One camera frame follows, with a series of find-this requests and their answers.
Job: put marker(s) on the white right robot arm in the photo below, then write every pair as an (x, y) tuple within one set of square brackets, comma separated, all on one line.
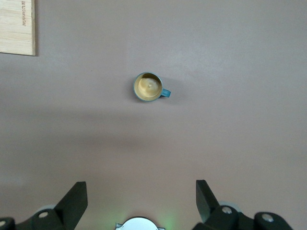
[(139, 225)]

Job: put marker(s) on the teal cup with yellow inside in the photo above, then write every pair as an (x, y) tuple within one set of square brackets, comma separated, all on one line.
[(148, 87)]

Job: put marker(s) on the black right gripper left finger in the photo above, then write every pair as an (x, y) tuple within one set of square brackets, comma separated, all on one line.
[(72, 203)]

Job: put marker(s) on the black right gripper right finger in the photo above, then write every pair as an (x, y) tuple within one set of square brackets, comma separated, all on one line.
[(206, 201)]

